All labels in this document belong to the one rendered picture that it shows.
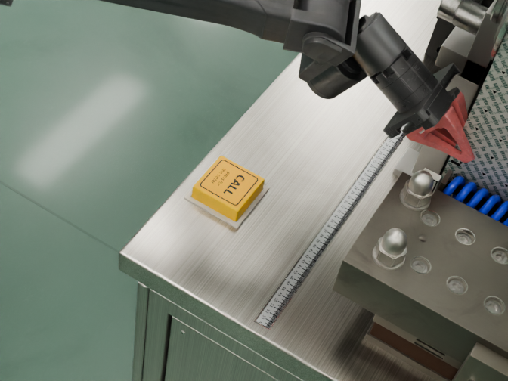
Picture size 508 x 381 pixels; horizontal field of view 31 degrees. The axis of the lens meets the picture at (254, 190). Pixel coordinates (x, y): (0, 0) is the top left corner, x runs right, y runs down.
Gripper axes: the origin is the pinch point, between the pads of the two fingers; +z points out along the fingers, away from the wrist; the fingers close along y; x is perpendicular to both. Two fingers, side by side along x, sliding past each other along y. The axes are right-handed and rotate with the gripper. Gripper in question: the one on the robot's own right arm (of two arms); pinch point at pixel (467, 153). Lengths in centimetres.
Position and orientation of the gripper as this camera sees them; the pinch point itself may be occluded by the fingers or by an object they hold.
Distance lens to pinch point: 109.4
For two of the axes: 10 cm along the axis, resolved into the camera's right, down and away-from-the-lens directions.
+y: -5.1, 6.2, -6.0
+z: 6.7, 7.2, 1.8
